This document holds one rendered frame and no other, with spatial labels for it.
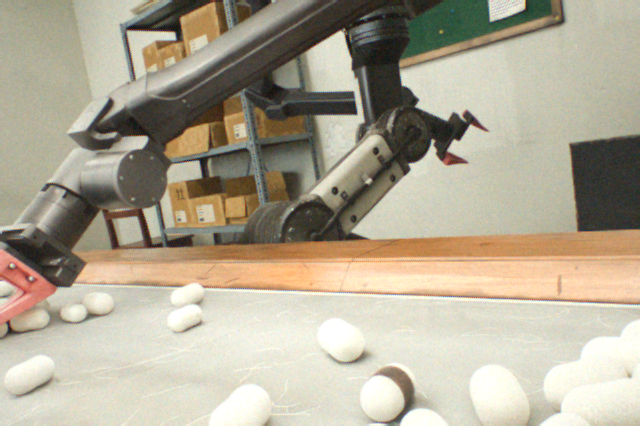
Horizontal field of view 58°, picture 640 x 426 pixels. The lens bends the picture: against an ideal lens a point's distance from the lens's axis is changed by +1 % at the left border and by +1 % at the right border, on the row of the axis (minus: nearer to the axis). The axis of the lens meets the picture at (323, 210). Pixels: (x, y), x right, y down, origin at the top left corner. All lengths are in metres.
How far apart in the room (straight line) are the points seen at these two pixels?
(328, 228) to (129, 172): 0.43
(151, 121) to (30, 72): 4.74
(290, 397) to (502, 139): 2.28
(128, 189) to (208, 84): 0.14
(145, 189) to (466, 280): 0.31
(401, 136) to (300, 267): 0.56
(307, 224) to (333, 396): 0.62
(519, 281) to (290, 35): 0.32
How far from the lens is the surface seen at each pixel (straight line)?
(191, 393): 0.35
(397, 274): 0.47
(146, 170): 0.57
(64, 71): 5.46
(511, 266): 0.43
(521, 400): 0.24
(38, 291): 0.60
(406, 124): 1.07
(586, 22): 2.40
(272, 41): 0.59
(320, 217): 0.92
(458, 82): 2.63
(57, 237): 0.60
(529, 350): 0.33
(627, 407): 0.24
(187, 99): 0.62
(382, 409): 0.26
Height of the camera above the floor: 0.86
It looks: 5 degrees down
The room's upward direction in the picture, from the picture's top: 9 degrees counter-clockwise
